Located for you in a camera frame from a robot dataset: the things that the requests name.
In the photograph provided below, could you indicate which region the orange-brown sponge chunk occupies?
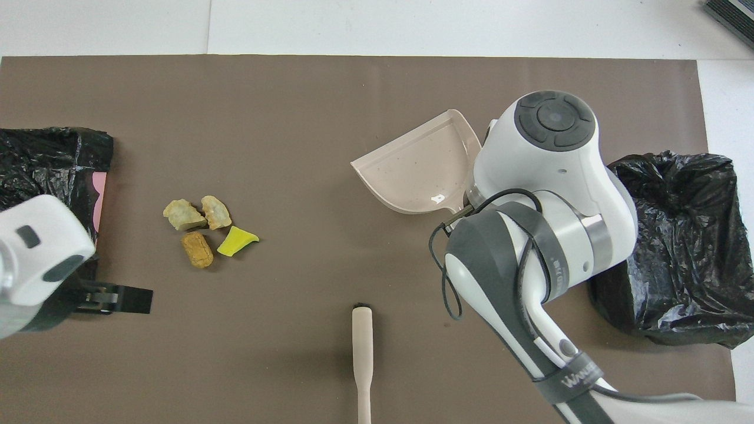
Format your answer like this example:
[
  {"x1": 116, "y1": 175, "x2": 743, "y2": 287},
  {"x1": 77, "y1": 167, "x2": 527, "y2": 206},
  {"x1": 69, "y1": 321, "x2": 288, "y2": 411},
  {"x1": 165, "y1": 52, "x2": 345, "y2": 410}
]
[{"x1": 181, "y1": 231, "x2": 214, "y2": 269}]

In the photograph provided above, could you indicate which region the brown paper table mat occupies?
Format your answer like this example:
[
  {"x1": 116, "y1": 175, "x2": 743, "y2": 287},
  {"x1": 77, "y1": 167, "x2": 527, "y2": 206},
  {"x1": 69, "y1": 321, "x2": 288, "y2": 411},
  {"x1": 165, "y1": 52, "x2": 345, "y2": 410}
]
[{"x1": 0, "y1": 55, "x2": 737, "y2": 424}]

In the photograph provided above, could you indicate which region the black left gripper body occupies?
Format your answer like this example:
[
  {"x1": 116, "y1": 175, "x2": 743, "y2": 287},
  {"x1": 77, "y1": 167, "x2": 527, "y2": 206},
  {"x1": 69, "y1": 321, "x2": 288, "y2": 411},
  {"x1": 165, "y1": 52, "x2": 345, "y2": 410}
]
[{"x1": 29, "y1": 274, "x2": 95, "y2": 330}]

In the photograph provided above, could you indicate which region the beige plastic dustpan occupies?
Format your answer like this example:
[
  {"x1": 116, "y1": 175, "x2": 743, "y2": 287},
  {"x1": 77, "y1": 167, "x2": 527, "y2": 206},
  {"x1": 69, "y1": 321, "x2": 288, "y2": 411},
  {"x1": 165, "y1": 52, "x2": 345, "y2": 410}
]
[{"x1": 350, "y1": 109, "x2": 482, "y2": 216}]

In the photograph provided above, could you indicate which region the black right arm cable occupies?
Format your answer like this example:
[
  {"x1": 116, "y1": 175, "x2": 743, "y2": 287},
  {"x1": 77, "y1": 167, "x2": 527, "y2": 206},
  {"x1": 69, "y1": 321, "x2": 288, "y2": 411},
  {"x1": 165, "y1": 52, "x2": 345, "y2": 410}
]
[{"x1": 428, "y1": 188, "x2": 707, "y2": 407}]

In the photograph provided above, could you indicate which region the black bag-lined pink bin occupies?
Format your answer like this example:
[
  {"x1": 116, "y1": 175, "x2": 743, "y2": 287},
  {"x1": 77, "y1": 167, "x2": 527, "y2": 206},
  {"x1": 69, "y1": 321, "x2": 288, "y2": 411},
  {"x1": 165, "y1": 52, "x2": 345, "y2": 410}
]
[{"x1": 0, "y1": 127, "x2": 114, "y2": 295}]

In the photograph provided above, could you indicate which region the beige sponge chunk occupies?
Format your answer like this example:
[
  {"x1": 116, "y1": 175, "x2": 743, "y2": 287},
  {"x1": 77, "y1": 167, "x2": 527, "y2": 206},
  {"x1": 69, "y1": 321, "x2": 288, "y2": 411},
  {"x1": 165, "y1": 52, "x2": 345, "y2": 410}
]
[
  {"x1": 163, "y1": 199, "x2": 207, "y2": 231},
  {"x1": 201, "y1": 196, "x2": 232, "y2": 230}
]

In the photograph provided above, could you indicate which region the beige brush with black bristles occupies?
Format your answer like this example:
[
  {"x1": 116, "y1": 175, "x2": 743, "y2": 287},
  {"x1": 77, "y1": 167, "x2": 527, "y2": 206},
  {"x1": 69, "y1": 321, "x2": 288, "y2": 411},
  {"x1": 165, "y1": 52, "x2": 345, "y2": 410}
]
[{"x1": 352, "y1": 303, "x2": 374, "y2": 424}]

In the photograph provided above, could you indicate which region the dark ribbed panel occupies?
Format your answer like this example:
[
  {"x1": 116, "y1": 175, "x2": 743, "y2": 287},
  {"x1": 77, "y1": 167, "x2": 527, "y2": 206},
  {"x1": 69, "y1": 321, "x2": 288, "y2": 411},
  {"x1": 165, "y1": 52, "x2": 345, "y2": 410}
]
[{"x1": 704, "y1": 0, "x2": 754, "y2": 51}]

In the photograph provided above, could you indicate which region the yellow sponge piece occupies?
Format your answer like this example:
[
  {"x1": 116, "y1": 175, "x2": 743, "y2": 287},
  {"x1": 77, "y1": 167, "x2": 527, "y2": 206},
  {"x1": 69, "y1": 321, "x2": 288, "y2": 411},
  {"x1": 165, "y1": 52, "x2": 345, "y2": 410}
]
[{"x1": 217, "y1": 226, "x2": 260, "y2": 257}]

